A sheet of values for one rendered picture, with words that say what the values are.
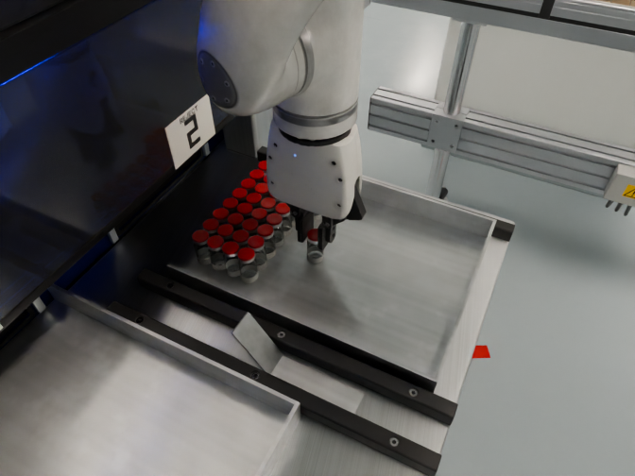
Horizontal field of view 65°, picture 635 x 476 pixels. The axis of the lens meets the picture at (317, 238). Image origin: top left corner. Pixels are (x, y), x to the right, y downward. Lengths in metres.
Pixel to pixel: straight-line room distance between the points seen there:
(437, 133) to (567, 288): 0.73
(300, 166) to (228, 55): 0.18
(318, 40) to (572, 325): 1.55
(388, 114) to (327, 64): 1.20
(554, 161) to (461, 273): 0.95
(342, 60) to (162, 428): 0.39
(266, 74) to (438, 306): 0.37
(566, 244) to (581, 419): 0.70
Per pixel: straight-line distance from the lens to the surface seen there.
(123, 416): 0.58
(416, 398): 0.54
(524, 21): 1.39
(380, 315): 0.61
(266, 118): 0.81
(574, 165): 1.58
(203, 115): 0.66
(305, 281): 0.63
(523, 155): 1.60
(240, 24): 0.36
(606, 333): 1.88
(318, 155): 0.50
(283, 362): 0.57
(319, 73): 0.43
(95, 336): 0.64
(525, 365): 1.70
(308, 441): 0.53
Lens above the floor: 1.38
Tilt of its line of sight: 47 degrees down
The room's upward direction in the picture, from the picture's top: straight up
